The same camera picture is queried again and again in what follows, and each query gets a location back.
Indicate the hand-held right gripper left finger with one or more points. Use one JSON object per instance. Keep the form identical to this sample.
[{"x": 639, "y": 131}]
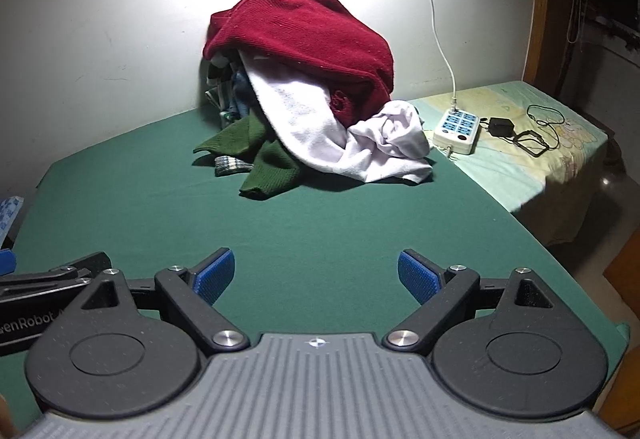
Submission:
[{"x": 215, "y": 276}]

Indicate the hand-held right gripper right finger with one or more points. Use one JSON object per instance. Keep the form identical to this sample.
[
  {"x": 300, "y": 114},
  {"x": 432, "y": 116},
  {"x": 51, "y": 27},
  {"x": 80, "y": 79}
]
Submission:
[{"x": 415, "y": 279}]

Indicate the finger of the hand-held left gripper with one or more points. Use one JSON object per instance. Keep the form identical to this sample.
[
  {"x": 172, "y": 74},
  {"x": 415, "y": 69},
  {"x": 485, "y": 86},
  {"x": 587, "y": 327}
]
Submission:
[
  {"x": 75, "y": 268},
  {"x": 6, "y": 262}
]

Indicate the dark red knit sweater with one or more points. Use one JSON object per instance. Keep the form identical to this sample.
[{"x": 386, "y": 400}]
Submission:
[{"x": 300, "y": 34}]

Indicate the blue white patterned cloth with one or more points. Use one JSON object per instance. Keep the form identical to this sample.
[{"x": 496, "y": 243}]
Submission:
[{"x": 9, "y": 214}]

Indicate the green knit sweater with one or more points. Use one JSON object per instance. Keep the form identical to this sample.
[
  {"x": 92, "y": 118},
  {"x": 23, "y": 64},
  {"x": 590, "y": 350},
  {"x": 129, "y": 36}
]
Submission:
[{"x": 270, "y": 164}]

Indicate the pale printed bed sheet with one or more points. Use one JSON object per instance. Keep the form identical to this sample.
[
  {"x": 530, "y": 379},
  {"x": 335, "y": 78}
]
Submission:
[{"x": 505, "y": 179}]

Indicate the pale lilac shirt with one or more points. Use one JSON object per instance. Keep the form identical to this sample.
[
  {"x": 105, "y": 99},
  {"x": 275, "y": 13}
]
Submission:
[{"x": 395, "y": 134}]

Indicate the white power strip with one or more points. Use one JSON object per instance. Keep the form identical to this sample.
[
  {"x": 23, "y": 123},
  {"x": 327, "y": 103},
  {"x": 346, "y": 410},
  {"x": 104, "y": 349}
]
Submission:
[{"x": 457, "y": 129}]

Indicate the black charger adapter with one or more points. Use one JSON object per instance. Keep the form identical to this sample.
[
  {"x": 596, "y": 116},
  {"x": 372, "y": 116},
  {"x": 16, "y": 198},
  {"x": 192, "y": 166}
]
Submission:
[{"x": 500, "y": 126}]

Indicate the white sweatshirt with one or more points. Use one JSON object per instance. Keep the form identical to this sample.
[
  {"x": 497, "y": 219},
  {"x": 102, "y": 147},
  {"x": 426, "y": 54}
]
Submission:
[{"x": 300, "y": 119}]

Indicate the bright green striped garment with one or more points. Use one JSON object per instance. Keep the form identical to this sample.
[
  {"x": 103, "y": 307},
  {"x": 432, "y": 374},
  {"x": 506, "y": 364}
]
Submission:
[{"x": 220, "y": 94}]

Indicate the blue garment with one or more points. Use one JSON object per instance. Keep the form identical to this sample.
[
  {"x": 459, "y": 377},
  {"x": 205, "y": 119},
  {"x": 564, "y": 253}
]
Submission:
[{"x": 242, "y": 91}]

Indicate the wooden headboard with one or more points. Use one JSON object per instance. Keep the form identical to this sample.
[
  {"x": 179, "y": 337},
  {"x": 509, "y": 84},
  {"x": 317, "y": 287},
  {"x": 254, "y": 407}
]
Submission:
[{"x": 542, "y": 19}]

